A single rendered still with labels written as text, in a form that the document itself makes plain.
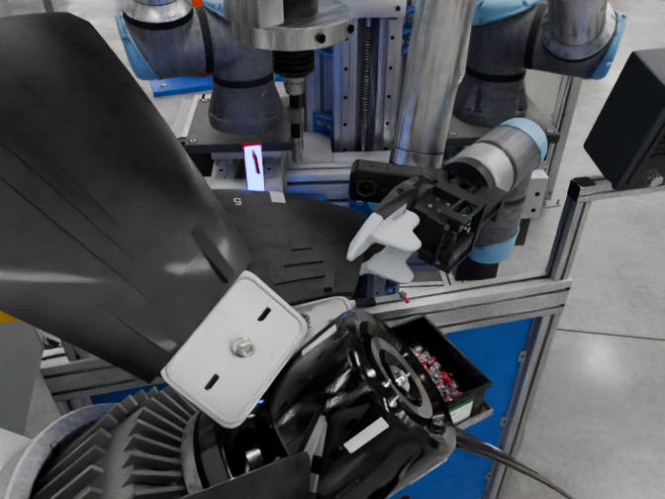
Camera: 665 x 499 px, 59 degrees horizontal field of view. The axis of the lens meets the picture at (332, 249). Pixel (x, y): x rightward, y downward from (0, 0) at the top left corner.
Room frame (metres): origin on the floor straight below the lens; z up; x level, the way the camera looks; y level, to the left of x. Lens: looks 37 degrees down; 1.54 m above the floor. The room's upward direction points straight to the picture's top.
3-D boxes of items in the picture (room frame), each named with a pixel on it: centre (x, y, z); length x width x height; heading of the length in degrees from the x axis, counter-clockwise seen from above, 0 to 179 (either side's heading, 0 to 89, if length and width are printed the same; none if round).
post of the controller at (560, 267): (0.83, -0.41, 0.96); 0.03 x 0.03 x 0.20; 13
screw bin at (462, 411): (0.58, -0.09, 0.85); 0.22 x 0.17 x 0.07; 119
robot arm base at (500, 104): (1.14, -0.32, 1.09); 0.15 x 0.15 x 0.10
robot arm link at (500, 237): (0.69, -0.21, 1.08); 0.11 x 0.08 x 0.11; 61
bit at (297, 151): (0.35, 0.02, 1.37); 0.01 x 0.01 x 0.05
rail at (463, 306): (0.73, 0.01, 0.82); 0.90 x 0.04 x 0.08; 103
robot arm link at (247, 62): (1.11, 0.18, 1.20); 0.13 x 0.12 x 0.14; 110
